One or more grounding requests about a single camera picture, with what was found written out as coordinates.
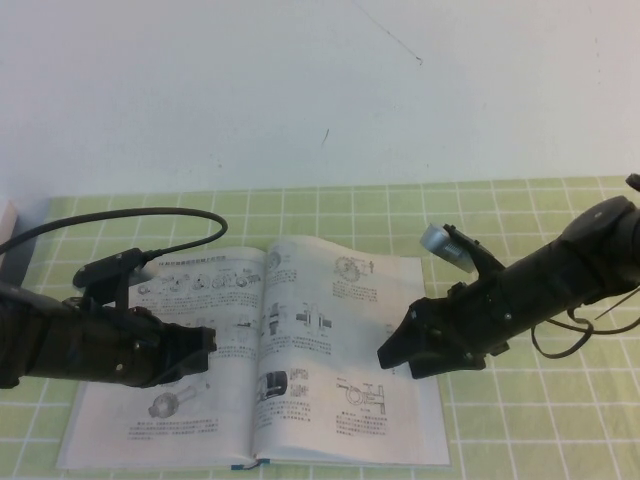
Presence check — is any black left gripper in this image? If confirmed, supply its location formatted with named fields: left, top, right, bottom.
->
left=65, top=294, right=218, bottom=391

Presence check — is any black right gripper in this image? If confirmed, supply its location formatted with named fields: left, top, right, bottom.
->
left=376, top=277, right=514, bottom=381

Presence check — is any white technical book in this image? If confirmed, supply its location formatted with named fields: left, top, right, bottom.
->
left=55, top=235, right=454, bottom=472

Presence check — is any green checked tablecloth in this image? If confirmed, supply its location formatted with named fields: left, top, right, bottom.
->
left=0, top=174, right=640, bottom=480

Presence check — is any beige box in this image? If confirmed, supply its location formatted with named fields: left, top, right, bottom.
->
left=0, top=199, right=20, bottom=251

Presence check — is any silver round right wrist camera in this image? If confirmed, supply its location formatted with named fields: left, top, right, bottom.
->
left=418, top=222, right=504, bottom=284

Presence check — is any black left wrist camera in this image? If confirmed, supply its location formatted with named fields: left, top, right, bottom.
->
left=72, top=247, right=149, bottom=312

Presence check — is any black flat cable loop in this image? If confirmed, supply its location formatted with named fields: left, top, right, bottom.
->
left=528, top=302, right=640, bottom=360

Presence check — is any black round camera cable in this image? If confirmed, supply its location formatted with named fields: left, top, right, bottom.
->
left=0, top=207, right=231, bottom=271

